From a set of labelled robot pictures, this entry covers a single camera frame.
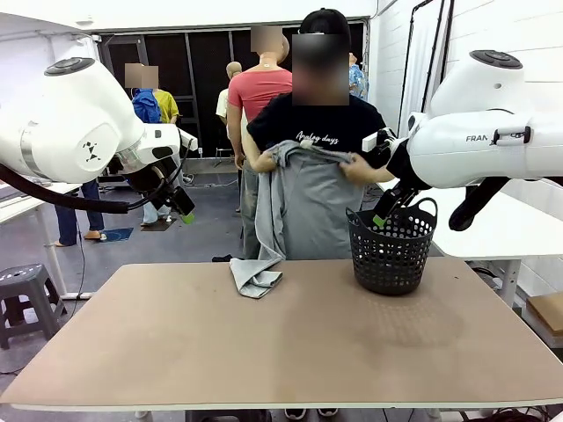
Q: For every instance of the person right forearm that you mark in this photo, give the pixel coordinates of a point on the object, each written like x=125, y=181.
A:
x=251, y=158

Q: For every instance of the black white sneaker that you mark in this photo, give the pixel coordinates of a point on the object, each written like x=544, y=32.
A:
x=295, y=413
x=328, y=412

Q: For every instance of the black cloth scrap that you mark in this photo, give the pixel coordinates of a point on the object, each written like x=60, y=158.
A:
x=222, y=258

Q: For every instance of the grey plastic stool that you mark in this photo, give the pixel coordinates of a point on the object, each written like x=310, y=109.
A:
x=26, y=281

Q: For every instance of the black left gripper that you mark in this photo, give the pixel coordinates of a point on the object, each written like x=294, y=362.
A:
x=147, y=178

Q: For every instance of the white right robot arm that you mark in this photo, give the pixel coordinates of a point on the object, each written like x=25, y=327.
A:
x=462, y=145

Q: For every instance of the large white table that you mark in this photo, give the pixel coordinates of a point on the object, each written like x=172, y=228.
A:
x=484, y=233

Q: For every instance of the person right hand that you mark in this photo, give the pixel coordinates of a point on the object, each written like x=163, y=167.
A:
x=268, y=160

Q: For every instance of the black perforated laundry basket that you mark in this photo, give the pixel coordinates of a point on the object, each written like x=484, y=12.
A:
x=387, y=264

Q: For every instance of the person left forearm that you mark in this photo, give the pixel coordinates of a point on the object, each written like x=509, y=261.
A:
x=380, y=175

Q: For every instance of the blue floor mat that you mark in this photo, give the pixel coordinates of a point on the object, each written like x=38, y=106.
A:
x=119, y=234

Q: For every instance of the white diffuser panel black frame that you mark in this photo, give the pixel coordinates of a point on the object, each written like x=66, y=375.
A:
x=429, y=66

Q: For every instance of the figure in yellow shirt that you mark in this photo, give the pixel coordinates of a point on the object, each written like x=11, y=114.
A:
x=168, y=107

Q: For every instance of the brown cardboard box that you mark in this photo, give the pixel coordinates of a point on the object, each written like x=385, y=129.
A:
x=547, y=312

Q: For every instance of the person in black T-shirt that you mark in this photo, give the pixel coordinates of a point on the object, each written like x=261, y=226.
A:
x=316, y=118

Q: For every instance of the mannequin in red shirt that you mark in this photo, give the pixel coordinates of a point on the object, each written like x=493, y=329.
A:
x=259, y=92

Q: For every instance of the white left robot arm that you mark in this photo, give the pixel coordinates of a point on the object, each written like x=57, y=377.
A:
x=66, y=118

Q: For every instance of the person left hand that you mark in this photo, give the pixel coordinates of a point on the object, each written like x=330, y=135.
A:
x=358, y=169

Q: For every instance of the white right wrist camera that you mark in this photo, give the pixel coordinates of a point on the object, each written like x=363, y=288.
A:
x=370, y=142

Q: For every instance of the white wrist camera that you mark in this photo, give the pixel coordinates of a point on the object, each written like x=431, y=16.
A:
x=370, y=142
x=188, y=138

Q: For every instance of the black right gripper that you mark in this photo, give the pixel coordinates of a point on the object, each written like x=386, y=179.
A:
x=396, y=158

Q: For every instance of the grey training pants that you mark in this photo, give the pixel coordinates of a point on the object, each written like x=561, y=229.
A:
x=303, y=206

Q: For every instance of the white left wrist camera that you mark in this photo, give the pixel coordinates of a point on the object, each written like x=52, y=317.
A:
x=188, y=138

